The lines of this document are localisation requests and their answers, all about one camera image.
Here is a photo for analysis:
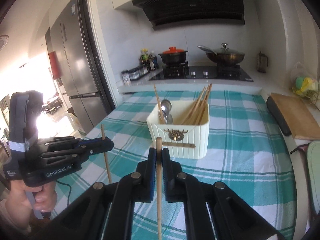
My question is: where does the steel spoon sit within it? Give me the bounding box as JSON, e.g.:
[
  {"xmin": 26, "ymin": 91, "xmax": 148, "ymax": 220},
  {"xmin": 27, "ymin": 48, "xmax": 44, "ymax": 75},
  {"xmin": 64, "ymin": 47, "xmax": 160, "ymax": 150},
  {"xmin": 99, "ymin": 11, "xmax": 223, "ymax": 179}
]
[
  {"xmin": 163, "ymin": 113, "xmax": 173, "ymax": 124},
  {"xmin": 161, "ymin": 99, "xmax": 172, "ymax": 115}
]

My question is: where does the person left hand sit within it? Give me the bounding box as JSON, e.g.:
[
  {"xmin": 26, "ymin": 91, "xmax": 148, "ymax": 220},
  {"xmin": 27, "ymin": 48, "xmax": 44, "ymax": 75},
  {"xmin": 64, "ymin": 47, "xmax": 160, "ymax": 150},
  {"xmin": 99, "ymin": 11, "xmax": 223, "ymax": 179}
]
[{"xmin": 1, "ymin": 180, "xmax": 57, "ymax": 236}]

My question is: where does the teal white plaid tablecloth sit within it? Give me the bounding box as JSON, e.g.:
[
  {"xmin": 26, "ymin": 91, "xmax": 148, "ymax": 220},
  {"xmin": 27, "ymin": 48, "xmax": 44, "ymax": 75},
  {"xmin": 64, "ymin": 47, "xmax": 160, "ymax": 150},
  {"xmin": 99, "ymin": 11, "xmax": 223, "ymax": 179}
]
[{"xmin": 52, "ymin": 91, "xmax": 296, "ymax": 239}]

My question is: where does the white spice jar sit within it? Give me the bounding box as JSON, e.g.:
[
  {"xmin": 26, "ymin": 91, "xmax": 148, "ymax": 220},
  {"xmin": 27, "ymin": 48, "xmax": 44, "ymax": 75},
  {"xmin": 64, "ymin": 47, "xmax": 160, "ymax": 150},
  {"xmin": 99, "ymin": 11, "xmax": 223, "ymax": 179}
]
[{"xmin": 121, "ymin": 70, "xmax": 131, "ymax": 86}]

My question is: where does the red fire extinguisher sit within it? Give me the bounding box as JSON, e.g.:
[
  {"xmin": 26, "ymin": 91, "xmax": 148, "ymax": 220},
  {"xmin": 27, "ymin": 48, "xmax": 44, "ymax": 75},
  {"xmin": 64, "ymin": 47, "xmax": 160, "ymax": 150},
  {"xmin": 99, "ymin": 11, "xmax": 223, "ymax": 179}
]
[{"xmin": 48, "ymin": 51, "xmax": 61, "ymax": 80}]

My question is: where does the spice jar rack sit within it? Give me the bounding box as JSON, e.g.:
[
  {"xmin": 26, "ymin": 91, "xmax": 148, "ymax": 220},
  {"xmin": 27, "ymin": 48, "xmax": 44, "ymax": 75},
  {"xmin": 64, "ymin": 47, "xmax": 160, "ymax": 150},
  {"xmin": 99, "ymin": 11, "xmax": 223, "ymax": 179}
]
[{"xmin": 128, "ymin": 65, "xmax": 149, "ymax": 81}]

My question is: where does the cream utensil holder box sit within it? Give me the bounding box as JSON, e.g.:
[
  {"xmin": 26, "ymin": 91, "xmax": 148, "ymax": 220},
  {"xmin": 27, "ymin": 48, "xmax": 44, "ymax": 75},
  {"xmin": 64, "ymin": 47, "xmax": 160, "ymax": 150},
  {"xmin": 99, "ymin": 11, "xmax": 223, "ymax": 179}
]
[{"xmin": 146, "ymin": 100, "xmax": 210, "ymax": 159}]

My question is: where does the sauce bottles group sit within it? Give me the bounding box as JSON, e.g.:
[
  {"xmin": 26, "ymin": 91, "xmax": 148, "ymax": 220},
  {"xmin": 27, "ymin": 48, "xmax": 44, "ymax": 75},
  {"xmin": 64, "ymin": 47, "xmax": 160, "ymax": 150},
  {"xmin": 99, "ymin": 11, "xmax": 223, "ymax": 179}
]
[{"xmin": 140, "ymin": 49, "xmax": 158, "ymax": 72}]

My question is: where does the black mat under board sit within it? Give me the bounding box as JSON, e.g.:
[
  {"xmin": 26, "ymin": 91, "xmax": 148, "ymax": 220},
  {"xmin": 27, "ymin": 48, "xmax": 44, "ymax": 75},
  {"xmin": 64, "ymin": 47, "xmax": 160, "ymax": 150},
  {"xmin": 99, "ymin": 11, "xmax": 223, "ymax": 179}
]
[{"xmin": 266, "ymin": 96, "xmax": 292, "ymax": 137}]

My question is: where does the grey double-door refrigerator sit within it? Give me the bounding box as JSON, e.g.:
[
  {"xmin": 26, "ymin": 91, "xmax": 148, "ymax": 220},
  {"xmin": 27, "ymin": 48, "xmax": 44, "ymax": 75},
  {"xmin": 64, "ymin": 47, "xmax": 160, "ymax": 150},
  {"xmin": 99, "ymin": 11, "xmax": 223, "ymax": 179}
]
[{"xmin": 50, "ymin": 0, "xmax": 115, "ymax": 133}]

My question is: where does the light green tray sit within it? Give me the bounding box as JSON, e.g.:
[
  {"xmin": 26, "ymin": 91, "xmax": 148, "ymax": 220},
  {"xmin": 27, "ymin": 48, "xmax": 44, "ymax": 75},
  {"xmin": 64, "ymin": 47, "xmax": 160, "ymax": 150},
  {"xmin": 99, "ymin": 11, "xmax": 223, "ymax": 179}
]
[{"xmin": 306, "ymin": 141, "xmax": 320, "ymax": 215}]

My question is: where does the wooden cutting board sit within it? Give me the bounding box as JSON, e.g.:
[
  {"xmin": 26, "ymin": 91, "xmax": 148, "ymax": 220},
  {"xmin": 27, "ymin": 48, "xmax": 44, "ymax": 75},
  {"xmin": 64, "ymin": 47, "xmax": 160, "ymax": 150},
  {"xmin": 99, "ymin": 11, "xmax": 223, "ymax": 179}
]
[{"xmin": 271, "ymin": 93, "xmax": 320, "ymax": 140}]

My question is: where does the black clay pot red lid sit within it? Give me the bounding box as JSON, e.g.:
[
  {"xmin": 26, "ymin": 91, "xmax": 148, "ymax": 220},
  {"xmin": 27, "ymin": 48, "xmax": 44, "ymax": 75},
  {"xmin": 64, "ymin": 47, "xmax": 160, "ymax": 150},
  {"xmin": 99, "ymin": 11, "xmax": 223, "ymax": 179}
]
[{"xmin": 159, "ymin": 47, "xmax": 188, "ymax": 66}]

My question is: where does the black gas stove top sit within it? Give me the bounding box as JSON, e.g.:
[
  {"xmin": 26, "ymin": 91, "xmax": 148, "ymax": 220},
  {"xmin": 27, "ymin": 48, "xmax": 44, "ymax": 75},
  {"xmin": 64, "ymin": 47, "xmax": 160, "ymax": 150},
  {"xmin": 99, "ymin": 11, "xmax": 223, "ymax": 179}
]
[{"xmin": 150, "ymin": 63, "xmax": 253, "ymax": 82}]

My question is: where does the plastic bag with produce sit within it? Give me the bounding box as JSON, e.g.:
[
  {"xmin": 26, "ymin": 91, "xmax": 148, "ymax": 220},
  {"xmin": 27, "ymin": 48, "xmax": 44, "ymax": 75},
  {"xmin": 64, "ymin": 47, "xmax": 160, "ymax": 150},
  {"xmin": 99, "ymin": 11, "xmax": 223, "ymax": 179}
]
[{"xmin": 290, "ymin": 62, "xmax": 319, "ymax": 110}]

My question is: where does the wok with glass lid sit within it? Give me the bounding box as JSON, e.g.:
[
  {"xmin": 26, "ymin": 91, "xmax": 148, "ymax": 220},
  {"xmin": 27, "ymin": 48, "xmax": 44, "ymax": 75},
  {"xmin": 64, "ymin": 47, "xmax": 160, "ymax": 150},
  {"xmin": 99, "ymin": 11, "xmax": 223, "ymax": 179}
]
[{"xmin": 197, "ymin": 43, "xmax": 245, "ymax": 66}]

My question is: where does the dark glass french press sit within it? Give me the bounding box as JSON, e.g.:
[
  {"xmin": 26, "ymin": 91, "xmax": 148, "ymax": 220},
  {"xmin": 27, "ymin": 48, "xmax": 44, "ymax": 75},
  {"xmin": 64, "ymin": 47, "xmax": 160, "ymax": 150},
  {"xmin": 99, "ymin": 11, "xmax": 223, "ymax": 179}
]
[{"xmin": 257, "ymin": 52, "xmax": 269, "ymax": 73}]

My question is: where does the black range hood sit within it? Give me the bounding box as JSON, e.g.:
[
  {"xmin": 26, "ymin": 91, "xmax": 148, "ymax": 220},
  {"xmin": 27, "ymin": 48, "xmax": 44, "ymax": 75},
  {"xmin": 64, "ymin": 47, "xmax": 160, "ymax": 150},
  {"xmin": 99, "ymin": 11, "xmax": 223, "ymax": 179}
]
[{"xmin": 132, "ymin": 0, "xmax": 245, "ymax": 30}]

